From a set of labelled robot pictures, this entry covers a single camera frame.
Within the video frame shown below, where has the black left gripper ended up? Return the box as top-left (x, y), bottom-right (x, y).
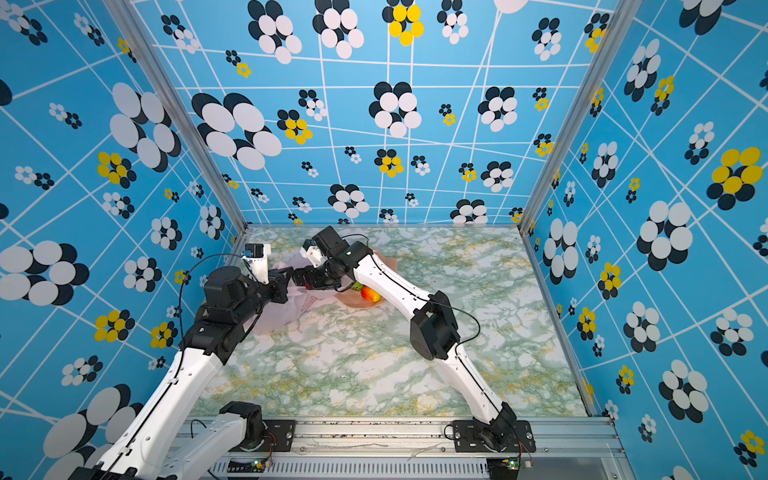
top-left (233, 265), bottom-right (292, 326)

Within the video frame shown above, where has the pink printed plastic bag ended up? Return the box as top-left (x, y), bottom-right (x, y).
top-left (248, 253), bottom-right (337, 335)

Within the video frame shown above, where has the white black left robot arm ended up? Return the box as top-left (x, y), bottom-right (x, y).
top-left (70, 266), bottom-right (293, 479)

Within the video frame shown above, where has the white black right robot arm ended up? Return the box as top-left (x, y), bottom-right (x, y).
top-left (294, 227), bottom-right (522, 452)

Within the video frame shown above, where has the pink scalloped fruit bowl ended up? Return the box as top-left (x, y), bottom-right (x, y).
top-left (335, 248), bottom-right (398, 309)

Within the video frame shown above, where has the orange yellow mango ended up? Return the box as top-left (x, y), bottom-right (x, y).
top-left (360, 286), bottom-right (382, 303)

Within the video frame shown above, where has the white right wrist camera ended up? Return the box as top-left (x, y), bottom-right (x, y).
top-left (300, 239), bottom-right (327, 268)

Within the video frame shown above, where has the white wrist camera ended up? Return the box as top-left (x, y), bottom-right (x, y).
top-left (300, 239), bottom-right (327, 268)
top-left (242, 243), bottom-right (271, 284)

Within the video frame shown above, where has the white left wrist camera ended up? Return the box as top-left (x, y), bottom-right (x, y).
top-left (242, 243), bottom-right (271, 284)

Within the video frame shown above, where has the aluminium frame post left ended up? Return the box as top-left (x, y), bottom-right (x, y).
top-left (104, 1), bottom-right (247, 236)

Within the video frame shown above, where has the aluminium frame post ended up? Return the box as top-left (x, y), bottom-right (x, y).
top-left (104, 1), bottom-right (247, 236)
top-left (519, 0), bottom-right (642, 234)

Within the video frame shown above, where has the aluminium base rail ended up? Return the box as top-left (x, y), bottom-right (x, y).
top-left (143, 415), bottom-right (637, 480)

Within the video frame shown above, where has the aluminium frame post right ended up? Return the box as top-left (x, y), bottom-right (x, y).
top-left (519, 0), bottom-right (642, 234)

